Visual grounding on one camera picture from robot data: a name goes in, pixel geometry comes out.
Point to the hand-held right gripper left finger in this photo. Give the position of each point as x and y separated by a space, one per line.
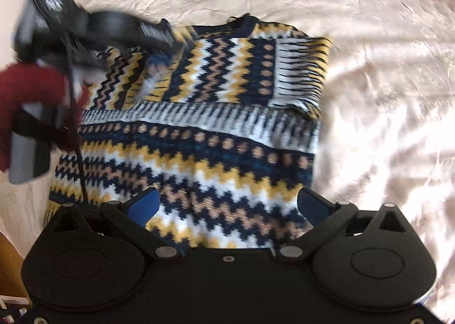
144 208

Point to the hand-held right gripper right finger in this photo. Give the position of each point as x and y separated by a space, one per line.
312 208

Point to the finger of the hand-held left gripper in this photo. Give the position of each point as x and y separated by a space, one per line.
159 61
158 34

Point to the navy yellow zigzag knit sweater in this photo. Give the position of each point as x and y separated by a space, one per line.
213 153

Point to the person's left forearm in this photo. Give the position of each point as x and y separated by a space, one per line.
32 86

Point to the cream satin bedspread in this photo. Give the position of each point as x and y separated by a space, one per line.
373 61

